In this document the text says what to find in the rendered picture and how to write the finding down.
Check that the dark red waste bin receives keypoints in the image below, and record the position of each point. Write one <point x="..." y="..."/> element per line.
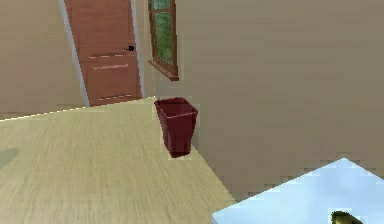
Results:
<point x="177" y="128"/>

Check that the wooden framed window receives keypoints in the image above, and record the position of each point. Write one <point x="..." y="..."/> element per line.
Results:
<point x="163" y="36"/>

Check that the black door knob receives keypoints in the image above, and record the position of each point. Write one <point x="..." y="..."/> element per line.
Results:
<point x="131" y="48"/>

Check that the brown wooden room door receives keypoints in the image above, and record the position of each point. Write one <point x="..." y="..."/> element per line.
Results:
<point x="106" y="50"/>

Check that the pale blue glossy table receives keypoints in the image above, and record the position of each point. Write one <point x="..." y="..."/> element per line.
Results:
<point x="300" y="196"/>

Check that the olive green round object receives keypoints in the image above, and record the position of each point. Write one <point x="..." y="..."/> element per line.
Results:
<point x="345" y="218"/>

